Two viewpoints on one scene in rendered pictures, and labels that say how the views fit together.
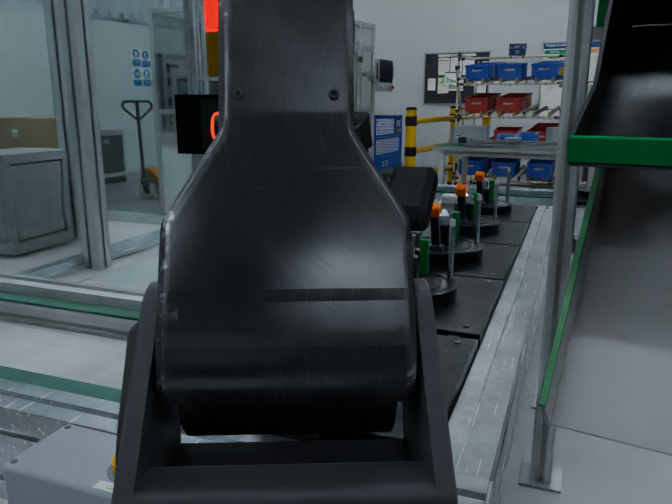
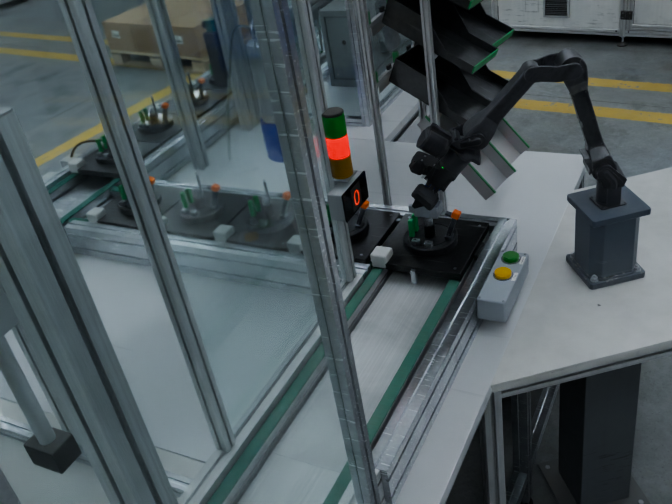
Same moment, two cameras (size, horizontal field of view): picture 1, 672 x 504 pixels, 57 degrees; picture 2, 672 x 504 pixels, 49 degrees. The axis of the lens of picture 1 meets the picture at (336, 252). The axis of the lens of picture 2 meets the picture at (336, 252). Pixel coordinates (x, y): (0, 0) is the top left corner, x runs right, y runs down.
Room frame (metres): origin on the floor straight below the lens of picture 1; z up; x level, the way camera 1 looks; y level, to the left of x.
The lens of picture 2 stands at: (0.53, 1.63, 2.04)
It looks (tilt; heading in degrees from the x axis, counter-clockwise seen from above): 33 degrees down; 281
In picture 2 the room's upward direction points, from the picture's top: 10 degrees counter-clockwise
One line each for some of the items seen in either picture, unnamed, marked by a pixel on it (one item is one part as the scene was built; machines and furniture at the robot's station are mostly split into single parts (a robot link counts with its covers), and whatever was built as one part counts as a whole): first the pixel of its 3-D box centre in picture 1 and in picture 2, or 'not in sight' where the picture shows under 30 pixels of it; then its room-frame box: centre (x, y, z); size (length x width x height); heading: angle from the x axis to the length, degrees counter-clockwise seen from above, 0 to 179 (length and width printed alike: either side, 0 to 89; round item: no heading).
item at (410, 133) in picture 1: (453, 147); not in sight; (8.93, -1.67, 0.58); 3.40 x 0.20 x 1.15; 151
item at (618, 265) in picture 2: not in sight; (606, 235); (0.16, 0.01, 0.96); 0.15 x 0.15 x 0.20; 16
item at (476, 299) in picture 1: (407, 264); (341, 217); (0.83, -0.10, 1.01); 0.24 x 0.24 x 0.13; 69
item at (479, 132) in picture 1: (470, 134); not in sight; (6.15, -1.30, 0.90); 0.40 x 0.30 x 0.17; 153
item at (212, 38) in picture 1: (227, 55); (341, 164); (0.77, 0.13, 1.28); 0.05 x 0.05 x 0.05
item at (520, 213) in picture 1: (483, 193); not in sight; (1.52, -0.36, 1.01); 0.24 x 0.24 x 0.13; 69
